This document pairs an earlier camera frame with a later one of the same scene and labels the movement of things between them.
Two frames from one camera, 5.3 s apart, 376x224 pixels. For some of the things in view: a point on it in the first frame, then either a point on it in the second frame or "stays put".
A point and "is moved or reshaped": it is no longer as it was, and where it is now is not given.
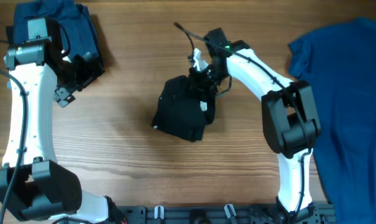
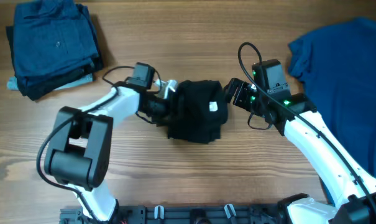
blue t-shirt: [345, 64] stays put
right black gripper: [199, 78] → [242, 96]
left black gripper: [82, 73] → [162, 109]
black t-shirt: [183, 112] is moved or reshaped
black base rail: [312, 213] stays put
